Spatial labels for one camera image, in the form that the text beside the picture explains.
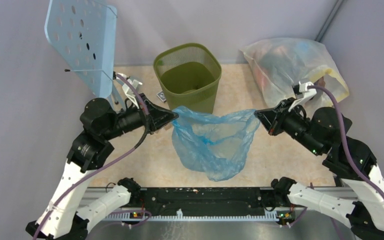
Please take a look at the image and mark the small dark card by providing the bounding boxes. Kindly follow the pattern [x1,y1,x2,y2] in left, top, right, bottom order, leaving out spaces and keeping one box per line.
[156,91,167,103]

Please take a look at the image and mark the blue plastic trash bag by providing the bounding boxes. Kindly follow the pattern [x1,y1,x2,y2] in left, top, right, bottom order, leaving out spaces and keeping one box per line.
[171,106,260,182]

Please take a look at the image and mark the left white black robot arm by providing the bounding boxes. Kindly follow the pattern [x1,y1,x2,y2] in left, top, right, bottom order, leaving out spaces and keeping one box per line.
[25,93,178,240]

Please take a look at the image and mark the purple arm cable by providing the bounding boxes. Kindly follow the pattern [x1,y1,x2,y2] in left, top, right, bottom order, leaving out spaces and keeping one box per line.
[307,85,384,233]
[31,73,151,240]

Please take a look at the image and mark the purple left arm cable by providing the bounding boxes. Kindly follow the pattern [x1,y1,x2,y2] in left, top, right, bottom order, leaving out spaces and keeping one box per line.
[31,73,151,240]

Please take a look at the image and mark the large translucent yellow bag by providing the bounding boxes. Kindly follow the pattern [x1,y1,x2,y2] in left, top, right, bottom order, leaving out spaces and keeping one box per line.
[241,37,350,108]

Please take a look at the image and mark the light blue perforated stand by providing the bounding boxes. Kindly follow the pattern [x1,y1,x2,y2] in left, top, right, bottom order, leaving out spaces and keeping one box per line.
[44,0,126,111]

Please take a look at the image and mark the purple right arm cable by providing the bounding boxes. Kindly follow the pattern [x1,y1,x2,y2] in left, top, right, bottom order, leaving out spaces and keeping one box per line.
[307,85,384,233]

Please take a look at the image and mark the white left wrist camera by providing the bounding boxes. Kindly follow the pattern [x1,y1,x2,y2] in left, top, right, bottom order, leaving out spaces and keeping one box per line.
[115,73,143,107]

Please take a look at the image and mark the green ribbed trash bin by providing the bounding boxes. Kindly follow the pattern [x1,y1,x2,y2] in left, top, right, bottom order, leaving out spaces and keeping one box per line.
[153,42,222,114]

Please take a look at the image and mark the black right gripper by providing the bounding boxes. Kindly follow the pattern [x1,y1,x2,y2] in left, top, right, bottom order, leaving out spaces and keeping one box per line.
[253,96,322,155]

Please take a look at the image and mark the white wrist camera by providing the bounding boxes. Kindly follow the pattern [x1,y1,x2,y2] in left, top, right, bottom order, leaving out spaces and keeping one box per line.
[115,73,143,107]
[288,81,317,112]

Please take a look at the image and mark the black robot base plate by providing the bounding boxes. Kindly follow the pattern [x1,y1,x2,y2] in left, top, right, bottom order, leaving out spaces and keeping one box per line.
[126,187,295,217]

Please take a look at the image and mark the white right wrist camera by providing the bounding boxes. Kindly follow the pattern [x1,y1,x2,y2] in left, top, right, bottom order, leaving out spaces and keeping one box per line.
[288,81,317,112]

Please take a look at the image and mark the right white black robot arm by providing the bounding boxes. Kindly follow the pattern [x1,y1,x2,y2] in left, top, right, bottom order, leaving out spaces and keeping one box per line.
[254,98,384,240]

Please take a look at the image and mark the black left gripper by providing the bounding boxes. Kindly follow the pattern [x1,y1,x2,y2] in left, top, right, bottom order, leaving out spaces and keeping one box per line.
[104,91,180,139]

